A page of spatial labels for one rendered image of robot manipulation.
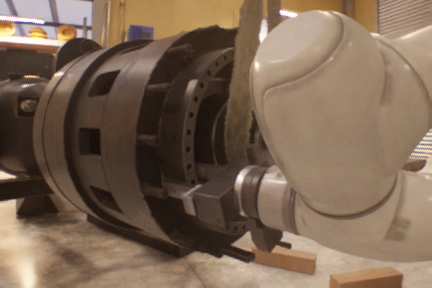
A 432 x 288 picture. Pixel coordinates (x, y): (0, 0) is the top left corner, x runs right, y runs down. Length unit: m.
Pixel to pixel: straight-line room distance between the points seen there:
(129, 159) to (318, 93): 0.40
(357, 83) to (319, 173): 0.07
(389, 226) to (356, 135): 0.14
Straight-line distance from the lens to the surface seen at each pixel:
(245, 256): 0.71
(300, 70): 0.19
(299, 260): 1.99
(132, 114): 0.53
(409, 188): 0.34
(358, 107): 0.20
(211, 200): 0.41
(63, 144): 0.75
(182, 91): 0.54
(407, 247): 0.34
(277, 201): 0.38
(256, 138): 0.57
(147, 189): 0.52
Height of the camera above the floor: 0.88
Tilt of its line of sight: level
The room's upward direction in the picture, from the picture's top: 1 degrees clockwise
